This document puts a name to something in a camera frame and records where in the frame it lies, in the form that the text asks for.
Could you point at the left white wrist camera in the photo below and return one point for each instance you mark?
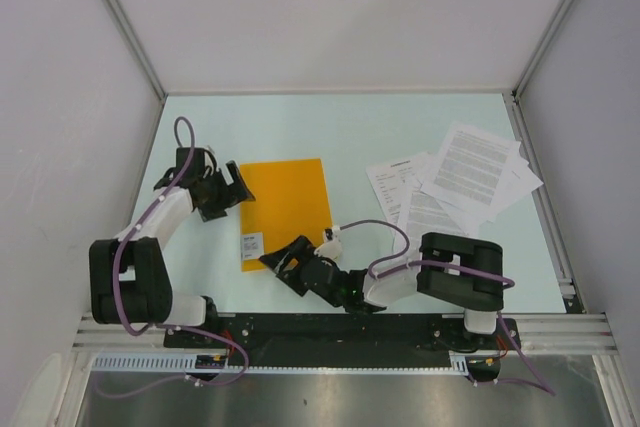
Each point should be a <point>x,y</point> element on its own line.
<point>210,162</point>

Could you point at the grey slotted cable duct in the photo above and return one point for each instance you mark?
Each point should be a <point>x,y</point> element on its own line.
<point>176,363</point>

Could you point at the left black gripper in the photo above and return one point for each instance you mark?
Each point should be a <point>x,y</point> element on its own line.
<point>231,195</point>

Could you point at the orange plastic folder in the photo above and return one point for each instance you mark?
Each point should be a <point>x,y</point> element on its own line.
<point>290,199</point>

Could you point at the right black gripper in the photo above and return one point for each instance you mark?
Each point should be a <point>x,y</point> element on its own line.
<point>302,250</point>

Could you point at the printed paper sheet top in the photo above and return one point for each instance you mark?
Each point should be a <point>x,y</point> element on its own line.
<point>471,170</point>

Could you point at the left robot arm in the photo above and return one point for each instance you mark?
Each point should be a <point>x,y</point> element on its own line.
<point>129,281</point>

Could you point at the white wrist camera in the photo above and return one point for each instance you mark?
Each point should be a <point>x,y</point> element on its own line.
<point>210,162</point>
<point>331,247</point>

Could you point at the aluminium corner post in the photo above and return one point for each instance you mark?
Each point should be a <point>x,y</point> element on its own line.
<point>126,29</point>
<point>552,28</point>

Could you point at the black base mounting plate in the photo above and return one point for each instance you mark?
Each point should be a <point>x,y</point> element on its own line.
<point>355,340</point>

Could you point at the left aluminium corner post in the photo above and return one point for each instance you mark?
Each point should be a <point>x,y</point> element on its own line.
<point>126,29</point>

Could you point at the printed paper sheet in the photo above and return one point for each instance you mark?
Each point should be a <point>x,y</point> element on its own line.
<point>415,214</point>
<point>471,170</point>

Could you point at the right aluminium corner post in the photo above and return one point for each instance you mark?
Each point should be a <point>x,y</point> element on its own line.
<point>552,28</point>

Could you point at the aluminium frame rail front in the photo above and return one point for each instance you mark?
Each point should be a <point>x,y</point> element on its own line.
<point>554,334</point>

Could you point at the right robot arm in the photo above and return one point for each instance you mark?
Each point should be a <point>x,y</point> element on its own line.
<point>461,271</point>

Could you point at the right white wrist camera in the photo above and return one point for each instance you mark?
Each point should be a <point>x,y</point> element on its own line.
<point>331,247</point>

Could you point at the printed paper sheet front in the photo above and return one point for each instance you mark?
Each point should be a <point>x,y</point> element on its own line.
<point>415,214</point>

